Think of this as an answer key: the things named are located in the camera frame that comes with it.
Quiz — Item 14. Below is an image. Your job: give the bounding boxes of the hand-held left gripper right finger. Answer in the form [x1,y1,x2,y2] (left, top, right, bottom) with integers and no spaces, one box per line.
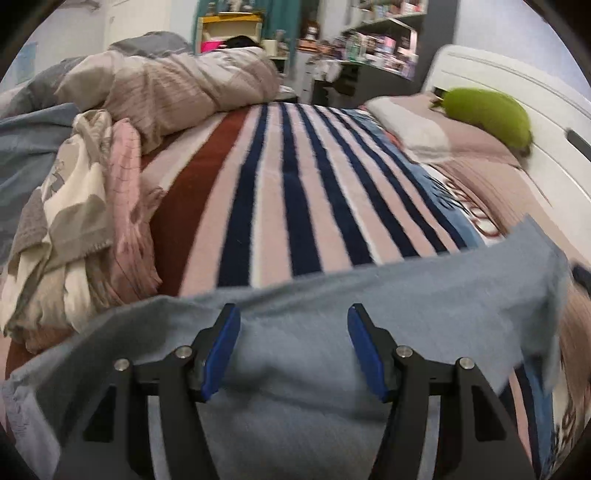
[347,303,539,480]

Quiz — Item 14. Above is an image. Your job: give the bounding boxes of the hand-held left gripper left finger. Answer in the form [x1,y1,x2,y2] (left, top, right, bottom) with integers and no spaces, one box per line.
[53,302,242,480]

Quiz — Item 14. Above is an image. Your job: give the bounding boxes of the light blue pants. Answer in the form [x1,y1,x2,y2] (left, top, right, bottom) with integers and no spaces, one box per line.
[0,217,573,480]

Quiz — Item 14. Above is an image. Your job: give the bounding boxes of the striped blanket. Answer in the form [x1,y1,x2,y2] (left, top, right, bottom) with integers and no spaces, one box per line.
[4,102,591,472]

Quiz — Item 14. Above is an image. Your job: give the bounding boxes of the cream and pink clothes pile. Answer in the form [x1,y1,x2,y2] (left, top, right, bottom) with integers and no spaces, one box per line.
[0,111,167,354]

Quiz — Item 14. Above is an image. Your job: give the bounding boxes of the pink pillow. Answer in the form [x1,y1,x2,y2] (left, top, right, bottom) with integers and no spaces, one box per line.
[367,92,522,167]

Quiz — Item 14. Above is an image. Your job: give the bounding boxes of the green plush pillow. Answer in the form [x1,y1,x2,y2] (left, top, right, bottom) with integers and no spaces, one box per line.
[431,88,534,151]

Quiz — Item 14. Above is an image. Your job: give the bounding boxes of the beige quilt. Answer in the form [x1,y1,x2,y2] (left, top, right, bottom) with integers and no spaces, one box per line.
[55,46,282,155]

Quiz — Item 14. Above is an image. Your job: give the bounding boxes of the grey-blue folded cloth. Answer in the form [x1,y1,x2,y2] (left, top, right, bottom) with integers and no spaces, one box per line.
[0,104,81,264]

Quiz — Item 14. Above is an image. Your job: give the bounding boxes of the grey shelf with boxes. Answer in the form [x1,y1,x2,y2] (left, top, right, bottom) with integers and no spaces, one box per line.
[342,0,426,81]

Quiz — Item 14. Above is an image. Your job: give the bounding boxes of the white headboard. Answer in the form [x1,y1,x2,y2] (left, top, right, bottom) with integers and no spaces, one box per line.
[420,44,591,204]

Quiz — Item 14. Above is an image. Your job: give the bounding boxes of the blue wall poster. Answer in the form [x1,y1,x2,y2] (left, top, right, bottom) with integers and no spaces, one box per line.
[16,41,38,85]

